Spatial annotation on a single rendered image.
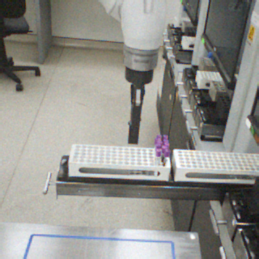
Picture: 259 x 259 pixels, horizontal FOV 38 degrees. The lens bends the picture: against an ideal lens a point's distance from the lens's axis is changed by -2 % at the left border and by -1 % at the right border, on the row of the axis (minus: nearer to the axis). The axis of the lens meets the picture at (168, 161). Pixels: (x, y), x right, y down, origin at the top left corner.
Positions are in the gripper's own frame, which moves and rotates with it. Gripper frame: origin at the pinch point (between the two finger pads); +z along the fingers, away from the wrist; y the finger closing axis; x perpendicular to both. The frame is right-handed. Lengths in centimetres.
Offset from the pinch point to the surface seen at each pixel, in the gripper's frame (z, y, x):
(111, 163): 8.4, 3.9, -6.0
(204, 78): 9, -68, 35
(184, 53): 15, -119, 33
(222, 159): 8.2, -1.0, 28.7
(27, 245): 12.5, 32.8, -24.4
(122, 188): 15.5, 6.9, -2.3
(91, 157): 8.4, 1.5, -12.0
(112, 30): 73, -350, -13
